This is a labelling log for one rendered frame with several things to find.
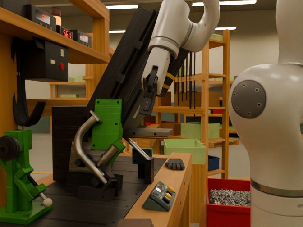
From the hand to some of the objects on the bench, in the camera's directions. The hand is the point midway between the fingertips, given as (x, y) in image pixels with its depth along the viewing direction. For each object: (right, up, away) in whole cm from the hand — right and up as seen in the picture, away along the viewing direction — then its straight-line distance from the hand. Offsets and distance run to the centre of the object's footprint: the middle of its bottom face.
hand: (146, 107), depth 68 cm
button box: (+4, -37, +26) cm, 45 cm away
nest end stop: (-14, -31, +30) cm, 46 cm away
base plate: (-21, -34, +51) cm, 65 cm away
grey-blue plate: (-3, -32, +56) cm, 65 cm away
